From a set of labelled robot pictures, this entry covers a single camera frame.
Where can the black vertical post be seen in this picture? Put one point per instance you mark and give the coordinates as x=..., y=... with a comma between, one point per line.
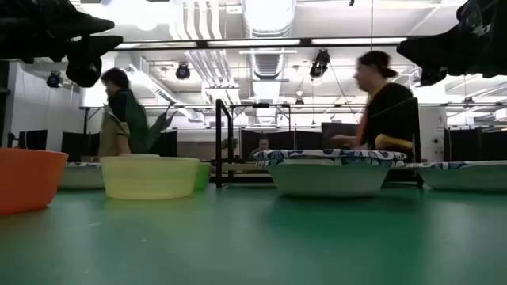
x=4, y=103

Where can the green snake plant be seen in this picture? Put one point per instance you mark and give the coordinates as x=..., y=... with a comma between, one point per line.
x=160, y=126

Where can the yellow translucent plastic bowl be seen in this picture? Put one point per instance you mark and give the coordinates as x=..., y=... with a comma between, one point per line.
x=148, y=178

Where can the white pillar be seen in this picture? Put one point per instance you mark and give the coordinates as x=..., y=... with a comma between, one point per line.
x=432, y=130

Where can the person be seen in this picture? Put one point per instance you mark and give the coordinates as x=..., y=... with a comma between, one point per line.
x=126, y=115
x=263, y=145
x=390, y=115

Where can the black computer monitor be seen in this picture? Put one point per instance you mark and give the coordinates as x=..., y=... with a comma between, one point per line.
x=33, y=139
x=336, y=128

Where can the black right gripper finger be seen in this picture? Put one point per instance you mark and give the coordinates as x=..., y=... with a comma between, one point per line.
x=435, y=41
x=443, y=59

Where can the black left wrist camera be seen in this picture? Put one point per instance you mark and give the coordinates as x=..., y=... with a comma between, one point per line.
x=83, y=70

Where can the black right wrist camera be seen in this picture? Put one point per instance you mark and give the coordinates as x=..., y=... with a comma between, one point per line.
x=433, y=76

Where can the silver ventilation duct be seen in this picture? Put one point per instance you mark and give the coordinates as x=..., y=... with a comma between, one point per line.
x=268, y=17

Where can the small green background plant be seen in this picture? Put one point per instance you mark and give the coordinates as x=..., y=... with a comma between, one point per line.
x=230, y=144

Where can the black overhead frame bar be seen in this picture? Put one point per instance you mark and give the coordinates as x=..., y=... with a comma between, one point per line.
x=253, y=42

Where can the orange plastic bowl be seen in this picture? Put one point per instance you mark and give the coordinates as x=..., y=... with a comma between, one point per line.
x=27, y=180

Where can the black partition panel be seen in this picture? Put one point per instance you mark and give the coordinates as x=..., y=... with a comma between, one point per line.
x=79, y=144

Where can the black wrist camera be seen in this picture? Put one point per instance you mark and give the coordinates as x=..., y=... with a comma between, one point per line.
x=83, y=70
x=433, y=76

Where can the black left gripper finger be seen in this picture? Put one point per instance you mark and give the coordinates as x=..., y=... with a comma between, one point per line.
x=79, y=24
x=95, y=43

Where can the black overhead camera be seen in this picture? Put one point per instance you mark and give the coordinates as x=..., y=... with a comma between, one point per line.
x=182, y=72
x=54, y=79
x=319, y=64

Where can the green plastic bowl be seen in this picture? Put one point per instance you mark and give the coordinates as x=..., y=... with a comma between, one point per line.
x=204, y=176

